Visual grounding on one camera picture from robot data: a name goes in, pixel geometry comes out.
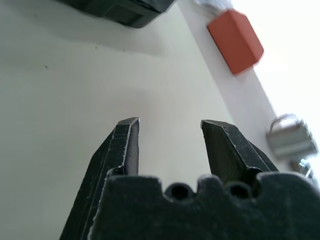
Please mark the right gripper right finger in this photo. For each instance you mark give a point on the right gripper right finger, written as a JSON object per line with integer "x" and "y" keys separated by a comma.
{"x": 230, "y": 150}

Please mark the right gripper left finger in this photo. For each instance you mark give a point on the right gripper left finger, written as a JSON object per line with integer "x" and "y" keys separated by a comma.
{"x": 117, "y": 155}

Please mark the black plastic tool case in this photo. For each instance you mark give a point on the black plastic tool case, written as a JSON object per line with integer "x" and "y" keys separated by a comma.
{"x": 120, "y": 12}

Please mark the orange red brick block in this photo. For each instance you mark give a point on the orange red brick block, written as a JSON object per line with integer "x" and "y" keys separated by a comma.
{"x": 235, "y": 42}

